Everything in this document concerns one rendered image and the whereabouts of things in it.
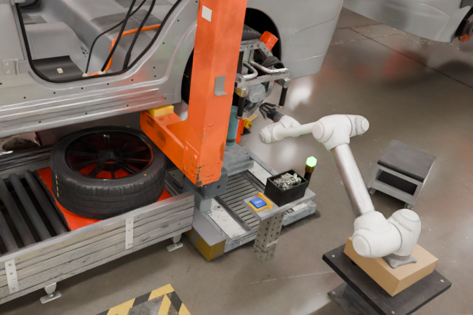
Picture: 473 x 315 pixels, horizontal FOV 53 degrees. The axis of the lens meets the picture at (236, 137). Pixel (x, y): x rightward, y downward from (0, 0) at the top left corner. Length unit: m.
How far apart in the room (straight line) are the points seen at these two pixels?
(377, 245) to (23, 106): 1.84
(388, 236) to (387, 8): 3.10
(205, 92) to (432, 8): 3.17
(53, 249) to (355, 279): 1.54
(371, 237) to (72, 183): 1.56
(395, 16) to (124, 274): 3.60
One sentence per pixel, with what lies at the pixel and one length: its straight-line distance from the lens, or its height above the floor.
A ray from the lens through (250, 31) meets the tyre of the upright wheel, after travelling 3.04.
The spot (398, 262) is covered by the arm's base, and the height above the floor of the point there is 0.43.
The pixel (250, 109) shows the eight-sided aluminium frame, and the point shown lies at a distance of 3.23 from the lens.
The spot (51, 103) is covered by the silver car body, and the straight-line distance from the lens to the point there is 2.59.
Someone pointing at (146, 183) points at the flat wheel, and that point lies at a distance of 2.69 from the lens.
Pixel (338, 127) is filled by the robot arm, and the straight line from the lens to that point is 2.52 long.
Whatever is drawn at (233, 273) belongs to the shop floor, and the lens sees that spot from 2.91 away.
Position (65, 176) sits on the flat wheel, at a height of 0.50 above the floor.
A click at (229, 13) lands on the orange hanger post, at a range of 2.20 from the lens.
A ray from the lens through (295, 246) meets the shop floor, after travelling 3.17.
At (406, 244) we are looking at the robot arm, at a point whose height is 0.57.
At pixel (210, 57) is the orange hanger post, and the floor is 1.28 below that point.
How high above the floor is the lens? 2.14
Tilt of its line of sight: 31 degrees down
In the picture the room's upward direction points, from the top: 9 degrees clockwise
